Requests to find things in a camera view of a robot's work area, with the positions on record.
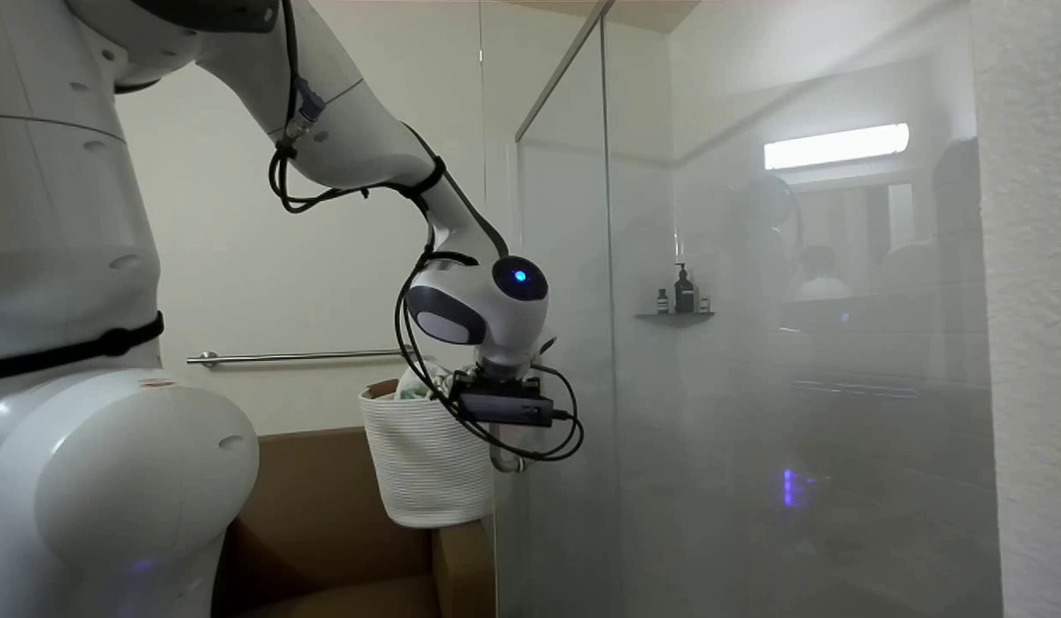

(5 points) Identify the glass shower door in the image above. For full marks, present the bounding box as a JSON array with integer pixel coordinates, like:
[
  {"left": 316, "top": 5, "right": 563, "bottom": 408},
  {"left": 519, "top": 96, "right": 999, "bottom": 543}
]
[{"left": 607, "top": 0, "right": 1002, "bottom": 618}]

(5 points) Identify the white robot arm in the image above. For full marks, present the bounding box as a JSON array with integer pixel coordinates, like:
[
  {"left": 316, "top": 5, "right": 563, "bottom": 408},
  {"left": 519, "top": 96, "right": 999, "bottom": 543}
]
[{"left": 0, "top": 0, "right": 551, "bottom": 618}]

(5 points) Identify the glass corner shower shelf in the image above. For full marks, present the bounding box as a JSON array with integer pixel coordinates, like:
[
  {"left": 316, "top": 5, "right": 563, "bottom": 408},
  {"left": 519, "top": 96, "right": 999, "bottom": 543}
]
[{"left": 634, "top": 309, "right": 714, "bottom": 326}]

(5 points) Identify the fixed glass shower panel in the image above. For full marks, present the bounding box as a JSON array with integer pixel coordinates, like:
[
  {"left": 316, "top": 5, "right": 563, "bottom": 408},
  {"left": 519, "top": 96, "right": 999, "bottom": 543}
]
[{"left": 505, "top": 27, "right": 613, "bottom": 618}]

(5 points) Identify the small dark bottle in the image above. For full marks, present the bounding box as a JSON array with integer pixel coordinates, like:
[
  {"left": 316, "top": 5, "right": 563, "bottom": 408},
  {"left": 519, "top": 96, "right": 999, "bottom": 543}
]
[{"left": 656, "top": 287, "right": 673, "bottom": 317}]

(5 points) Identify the dark pump soap bottle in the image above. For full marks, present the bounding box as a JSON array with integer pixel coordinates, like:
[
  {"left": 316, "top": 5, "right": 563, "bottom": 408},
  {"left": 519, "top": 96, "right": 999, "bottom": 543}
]
[{"left": 673, "top": 264, "right": 696, "bottom": 317}]

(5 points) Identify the white woven laundry basket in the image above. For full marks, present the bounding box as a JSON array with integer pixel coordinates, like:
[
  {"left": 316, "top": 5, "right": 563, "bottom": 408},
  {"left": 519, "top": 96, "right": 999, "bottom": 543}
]
[{"left": 362, "top": 375, "right": 494, "bottom": 527}]

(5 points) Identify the chrome towel bar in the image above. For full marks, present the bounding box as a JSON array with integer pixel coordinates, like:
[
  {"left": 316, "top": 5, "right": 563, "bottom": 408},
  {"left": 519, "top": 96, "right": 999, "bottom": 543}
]
[{"left": 184, "top": 350, "right": 403, "bottom": 370}]

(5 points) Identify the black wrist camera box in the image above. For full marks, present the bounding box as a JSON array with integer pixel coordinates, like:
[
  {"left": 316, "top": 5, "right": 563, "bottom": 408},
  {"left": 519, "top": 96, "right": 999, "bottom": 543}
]
[{"left": 449, "top": 370, "right": 555, "bottom": 425}]

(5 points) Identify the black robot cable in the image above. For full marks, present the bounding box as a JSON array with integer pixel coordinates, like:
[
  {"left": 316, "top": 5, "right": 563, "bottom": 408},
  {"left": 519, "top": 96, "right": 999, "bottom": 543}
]
[{"left": 263, "top": 0, "right": 590, "bottom": 468}]

